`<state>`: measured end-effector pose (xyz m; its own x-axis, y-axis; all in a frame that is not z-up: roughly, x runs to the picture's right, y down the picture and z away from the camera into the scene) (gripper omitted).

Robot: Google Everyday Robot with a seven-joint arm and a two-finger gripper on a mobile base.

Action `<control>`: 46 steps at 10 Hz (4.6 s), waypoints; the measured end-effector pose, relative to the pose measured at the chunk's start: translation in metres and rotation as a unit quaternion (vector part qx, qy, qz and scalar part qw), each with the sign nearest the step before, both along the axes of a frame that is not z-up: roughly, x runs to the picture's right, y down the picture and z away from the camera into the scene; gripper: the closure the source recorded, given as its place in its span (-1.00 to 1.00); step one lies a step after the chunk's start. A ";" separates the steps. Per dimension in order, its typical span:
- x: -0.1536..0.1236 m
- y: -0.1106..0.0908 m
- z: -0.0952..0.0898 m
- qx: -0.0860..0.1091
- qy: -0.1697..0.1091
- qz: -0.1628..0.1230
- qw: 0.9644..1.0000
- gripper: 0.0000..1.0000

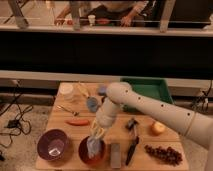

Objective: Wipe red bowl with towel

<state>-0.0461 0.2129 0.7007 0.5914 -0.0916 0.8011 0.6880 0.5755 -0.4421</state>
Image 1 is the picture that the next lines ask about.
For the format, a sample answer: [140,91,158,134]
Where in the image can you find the small blue object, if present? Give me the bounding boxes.
[97,86,106,96]

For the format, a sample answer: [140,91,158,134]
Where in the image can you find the purple bowl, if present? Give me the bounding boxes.
[37,129,69,161]

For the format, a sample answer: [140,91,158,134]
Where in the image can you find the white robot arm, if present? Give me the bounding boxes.
[87,82,213,171]

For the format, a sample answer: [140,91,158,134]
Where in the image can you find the grey blue towel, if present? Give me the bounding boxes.
[86,136,101,158]

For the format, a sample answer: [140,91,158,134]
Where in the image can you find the yellow red apple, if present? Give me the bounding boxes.
[151,121,166,135]

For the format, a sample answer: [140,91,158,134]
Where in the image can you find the person in background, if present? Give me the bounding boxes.
[54,0,150,28]

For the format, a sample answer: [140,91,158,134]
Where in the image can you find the metal fork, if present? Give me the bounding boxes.
[57,105,79,116]

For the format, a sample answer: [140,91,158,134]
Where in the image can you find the green plastic tray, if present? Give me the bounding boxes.
[121,77,173,104]

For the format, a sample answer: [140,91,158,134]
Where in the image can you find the orange carrot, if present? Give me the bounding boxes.
[65,120,90,126]

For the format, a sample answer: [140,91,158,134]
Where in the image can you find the wooden cutting board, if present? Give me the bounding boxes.
[36,83,189,171]

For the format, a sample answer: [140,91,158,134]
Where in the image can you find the bunch of red grapes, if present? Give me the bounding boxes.
[144,145,183,166]

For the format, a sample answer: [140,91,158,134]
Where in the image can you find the white paper cup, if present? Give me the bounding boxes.
[88,15,96,26]

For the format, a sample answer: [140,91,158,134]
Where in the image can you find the black power adapter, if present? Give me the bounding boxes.
[7,120,19,128]

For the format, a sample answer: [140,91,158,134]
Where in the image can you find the grey rectangular block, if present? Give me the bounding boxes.
[110,143,121,169]

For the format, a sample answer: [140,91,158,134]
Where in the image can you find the clear plastic jar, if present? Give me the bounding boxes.
[59,83,74,100]

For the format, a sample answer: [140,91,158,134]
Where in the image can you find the red bowl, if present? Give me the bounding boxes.
[78,137,106,167]

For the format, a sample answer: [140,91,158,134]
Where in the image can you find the black floor cables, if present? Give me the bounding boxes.
[0,84,35,158]

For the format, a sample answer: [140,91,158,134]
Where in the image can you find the black handled knife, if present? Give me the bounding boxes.
[125,118,139,166]

